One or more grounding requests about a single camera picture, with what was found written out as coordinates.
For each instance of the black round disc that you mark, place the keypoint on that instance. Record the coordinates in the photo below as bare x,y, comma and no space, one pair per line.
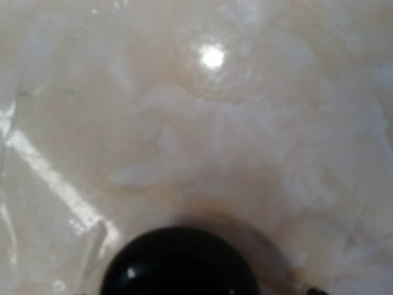
178,260

